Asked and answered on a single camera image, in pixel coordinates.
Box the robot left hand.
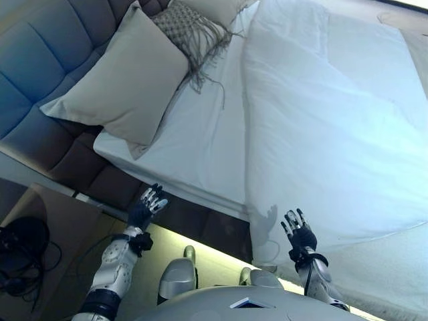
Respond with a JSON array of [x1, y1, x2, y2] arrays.
[[128, 183, 169, 232]]

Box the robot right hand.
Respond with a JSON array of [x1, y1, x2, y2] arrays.
[[280, 207, 318, 250]]

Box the white duvet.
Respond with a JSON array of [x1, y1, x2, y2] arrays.
[[240, 0, 428, 268]]

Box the robot right leg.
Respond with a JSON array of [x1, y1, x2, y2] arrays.
[[239, 266, 286, 292]]

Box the robot leg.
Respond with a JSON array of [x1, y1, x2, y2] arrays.
[[239, 266, 286, 292], [156, 245, 199, 306]]

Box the wooden nightstand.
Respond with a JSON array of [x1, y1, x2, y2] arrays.
[[0, 182, 113, 321]]

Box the robot left leg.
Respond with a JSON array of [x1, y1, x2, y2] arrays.
[[156, 245, 199, 306]]

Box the grey robot torso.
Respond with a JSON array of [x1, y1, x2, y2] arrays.
[[106, 284, 356, 321]]

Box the large beige pillow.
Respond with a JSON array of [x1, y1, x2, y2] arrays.
[[39, 5, 191, 161]]

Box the tufted upholstered headboard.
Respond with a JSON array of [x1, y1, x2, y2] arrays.
[[0, 0, 178, 215]]

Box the grey knit fringed cushion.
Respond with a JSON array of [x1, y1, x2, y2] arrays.
[[150, 0, 250, 110]]

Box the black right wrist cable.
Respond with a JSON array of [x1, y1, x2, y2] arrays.
[[302, 253, 330, 297]]

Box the brown upholstered bed frame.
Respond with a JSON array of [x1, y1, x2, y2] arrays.
[[140, 182, 258, 265]]

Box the black tangled cables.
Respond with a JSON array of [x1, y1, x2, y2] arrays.
[[0, 215, 64, 299]]

